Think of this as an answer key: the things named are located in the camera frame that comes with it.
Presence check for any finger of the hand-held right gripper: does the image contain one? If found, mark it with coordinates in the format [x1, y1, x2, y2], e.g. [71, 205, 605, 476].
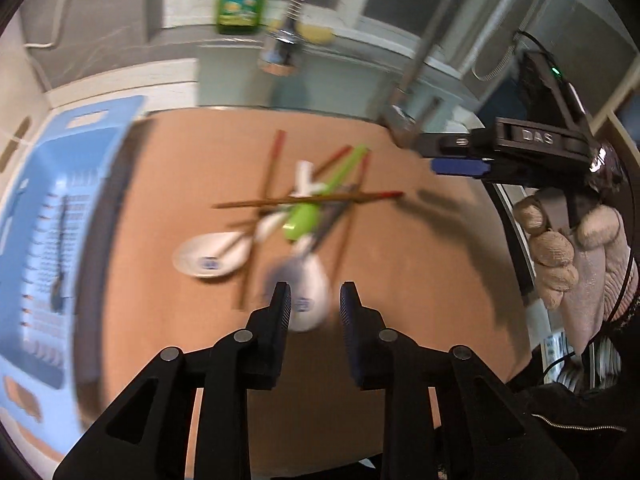
[430, 157, 493, 179]
[417, 131, 496, 159]

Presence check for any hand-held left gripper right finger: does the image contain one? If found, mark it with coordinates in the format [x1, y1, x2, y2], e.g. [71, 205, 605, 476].
[340, 281, 581, 480]

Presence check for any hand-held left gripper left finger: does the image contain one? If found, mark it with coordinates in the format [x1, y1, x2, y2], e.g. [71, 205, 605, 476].
[52, 281, 293, 480]

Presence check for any white ceramic spoon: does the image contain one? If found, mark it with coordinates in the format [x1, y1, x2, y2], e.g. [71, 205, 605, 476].
[172, 210, 288, 280]
[282, 160, 332, 333]

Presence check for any green plastic utensil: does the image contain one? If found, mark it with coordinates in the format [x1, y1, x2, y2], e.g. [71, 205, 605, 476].
[282, 144, 372, 242]

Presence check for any blue plastic basket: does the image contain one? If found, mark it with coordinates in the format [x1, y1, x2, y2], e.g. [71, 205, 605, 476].
[0, 95, 151, 441]

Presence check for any person's right hand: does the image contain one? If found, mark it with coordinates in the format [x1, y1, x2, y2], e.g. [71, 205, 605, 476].
[514, 195, 640, 356]

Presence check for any brown wooden board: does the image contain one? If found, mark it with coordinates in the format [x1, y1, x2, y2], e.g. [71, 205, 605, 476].
[75, 106, 532, 480]

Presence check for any yellow sponge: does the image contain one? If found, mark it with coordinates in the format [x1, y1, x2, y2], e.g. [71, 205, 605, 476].
[267, 16, 334, 47]

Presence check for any black jacket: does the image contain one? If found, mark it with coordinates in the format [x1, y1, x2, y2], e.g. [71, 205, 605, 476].
[505, 310, 640, 480]

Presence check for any black cable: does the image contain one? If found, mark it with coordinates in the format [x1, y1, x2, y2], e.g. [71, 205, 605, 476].
[514, 30, 640, 388]

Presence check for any white cable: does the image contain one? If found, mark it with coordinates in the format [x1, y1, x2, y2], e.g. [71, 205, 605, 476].
[24, 0, 69, 52]

